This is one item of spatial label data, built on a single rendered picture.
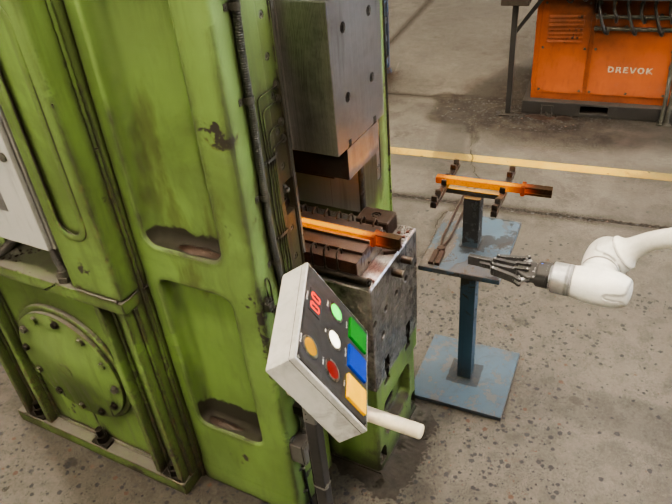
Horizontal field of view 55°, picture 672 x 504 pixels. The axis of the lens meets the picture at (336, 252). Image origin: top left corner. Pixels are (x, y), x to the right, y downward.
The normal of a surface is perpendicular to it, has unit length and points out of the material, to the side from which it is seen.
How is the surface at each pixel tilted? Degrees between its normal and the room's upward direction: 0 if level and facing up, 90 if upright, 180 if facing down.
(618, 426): 0
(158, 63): 89
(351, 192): 90
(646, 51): 90
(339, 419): 90
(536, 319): 0
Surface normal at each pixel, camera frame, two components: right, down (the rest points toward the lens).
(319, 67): -0.46, 0.54
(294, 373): -0.04, 0.58
